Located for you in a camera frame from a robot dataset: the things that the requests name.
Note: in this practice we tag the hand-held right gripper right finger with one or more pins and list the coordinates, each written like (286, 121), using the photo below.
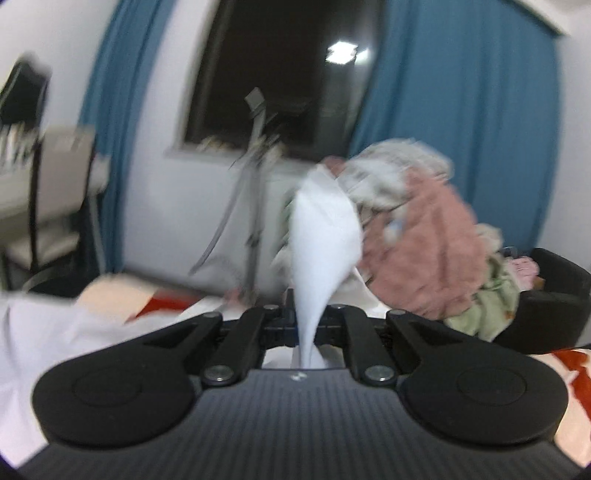
(364, 341)

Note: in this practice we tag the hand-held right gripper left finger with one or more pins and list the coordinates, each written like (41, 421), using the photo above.
(240, 341)

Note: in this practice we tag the white printed t-shirt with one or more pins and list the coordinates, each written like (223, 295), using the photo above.
(323, 240)

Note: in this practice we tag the pink fluffy blanket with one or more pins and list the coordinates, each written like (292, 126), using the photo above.
(425, 240)

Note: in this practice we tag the pale green cloth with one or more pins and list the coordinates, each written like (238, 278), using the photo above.
(485, 304)

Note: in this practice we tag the striped fleece blanket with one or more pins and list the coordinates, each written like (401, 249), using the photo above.
(115, 290)

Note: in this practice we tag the cream cloth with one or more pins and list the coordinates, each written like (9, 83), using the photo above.
(489, 237)

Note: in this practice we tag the small pink cloth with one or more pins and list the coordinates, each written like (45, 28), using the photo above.
(524, 272)

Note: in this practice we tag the grey white garment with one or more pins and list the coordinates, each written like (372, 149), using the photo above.
(401, 161)

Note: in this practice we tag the black armchair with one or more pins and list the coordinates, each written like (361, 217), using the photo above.
(554, 304)

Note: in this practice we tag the black and white chair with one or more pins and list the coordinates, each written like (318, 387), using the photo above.
(60, 184)

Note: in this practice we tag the narrow blue curtain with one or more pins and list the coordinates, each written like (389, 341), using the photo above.
(115, 115)

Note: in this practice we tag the wide blue curtain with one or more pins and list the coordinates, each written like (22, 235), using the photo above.
(461, 92)

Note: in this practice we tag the white dresser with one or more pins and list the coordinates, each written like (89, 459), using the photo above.
(11, 194)

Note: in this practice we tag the dark window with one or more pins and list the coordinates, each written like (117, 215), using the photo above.
(277, 60)

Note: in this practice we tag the wavy vanity mirror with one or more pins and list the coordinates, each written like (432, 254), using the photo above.
(23, 92)

